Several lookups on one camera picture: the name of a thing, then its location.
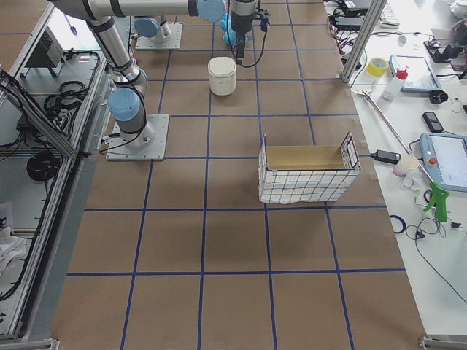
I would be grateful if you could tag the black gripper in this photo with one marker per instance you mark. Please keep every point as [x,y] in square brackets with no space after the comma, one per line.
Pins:
[241,24]

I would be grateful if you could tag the white trash can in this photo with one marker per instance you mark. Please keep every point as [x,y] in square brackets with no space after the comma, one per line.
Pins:
[222,75]

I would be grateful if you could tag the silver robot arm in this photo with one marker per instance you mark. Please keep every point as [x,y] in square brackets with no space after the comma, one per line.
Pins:
[149,27]
[126,103]

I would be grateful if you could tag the blue teddy bear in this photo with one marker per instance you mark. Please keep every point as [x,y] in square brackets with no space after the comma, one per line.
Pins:
[229,35]

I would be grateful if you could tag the yellow tape roll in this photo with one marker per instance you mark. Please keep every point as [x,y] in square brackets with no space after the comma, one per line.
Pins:
[377,67]

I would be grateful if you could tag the grid-patterned cardboard box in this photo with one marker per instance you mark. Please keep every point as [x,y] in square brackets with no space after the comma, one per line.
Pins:
[292,174]

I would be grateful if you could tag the white squeeze bottle red cap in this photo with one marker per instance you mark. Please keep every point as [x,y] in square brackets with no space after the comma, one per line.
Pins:
[395,85]

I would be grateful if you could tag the black power adapter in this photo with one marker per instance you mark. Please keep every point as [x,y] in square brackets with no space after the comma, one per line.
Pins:
[386,156]

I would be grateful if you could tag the grey control box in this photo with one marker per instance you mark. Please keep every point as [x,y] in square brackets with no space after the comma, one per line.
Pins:
[47,54]

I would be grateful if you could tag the black tape roll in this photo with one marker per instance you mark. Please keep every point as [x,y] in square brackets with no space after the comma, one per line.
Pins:
[438,96]

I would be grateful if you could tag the white purple cup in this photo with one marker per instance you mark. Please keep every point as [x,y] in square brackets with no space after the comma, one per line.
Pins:
[405,165]

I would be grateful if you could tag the black phone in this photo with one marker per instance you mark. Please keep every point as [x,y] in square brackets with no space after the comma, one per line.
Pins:
[432,122]

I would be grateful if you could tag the teach pendant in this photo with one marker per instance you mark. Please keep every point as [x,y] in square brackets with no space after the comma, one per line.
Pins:
[444,158]

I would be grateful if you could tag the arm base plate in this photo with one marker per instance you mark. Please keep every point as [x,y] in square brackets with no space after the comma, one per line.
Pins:
[149,145]
[173,43]

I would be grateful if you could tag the aluminium frame post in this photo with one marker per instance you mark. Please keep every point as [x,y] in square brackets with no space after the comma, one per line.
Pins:
[372,17]

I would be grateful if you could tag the green handled grabber tool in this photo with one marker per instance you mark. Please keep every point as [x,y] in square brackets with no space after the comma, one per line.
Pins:
[439,196]

